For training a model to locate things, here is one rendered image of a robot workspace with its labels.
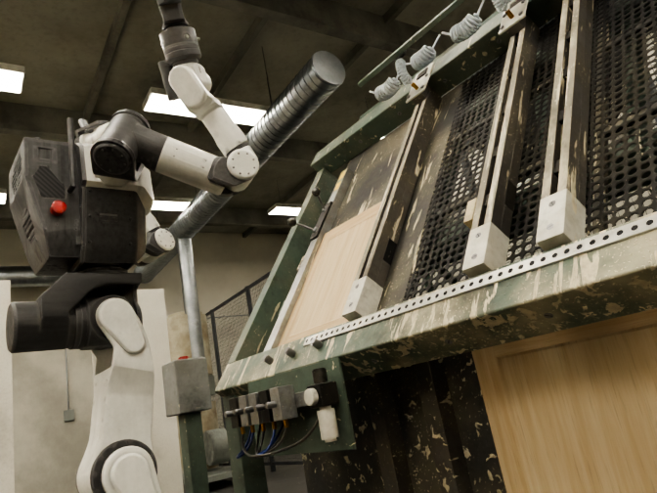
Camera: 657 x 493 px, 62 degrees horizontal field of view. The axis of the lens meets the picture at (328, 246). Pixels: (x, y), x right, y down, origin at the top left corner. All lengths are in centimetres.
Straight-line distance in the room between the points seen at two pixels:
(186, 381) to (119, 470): 70
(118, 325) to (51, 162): 41
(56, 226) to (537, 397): 119
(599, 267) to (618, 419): 40
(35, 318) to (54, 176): 33
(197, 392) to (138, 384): 61
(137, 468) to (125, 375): 21
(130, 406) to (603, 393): 105
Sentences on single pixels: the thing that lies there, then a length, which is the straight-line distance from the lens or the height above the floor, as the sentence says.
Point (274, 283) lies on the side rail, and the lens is 230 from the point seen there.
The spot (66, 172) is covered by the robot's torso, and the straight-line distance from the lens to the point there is 145.
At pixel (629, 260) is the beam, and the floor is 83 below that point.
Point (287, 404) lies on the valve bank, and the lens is 159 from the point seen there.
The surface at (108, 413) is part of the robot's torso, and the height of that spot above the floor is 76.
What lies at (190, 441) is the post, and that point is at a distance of 199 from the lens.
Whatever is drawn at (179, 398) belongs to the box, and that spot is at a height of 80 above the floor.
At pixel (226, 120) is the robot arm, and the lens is 140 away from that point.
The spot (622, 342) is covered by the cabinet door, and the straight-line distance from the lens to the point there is 132.
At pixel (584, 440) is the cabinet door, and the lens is 139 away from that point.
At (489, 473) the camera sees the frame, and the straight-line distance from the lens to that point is 158.
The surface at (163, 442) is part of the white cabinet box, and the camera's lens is 539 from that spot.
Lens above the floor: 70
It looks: 16 degrees up
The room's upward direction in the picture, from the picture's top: 11 degrees counter-clockwise
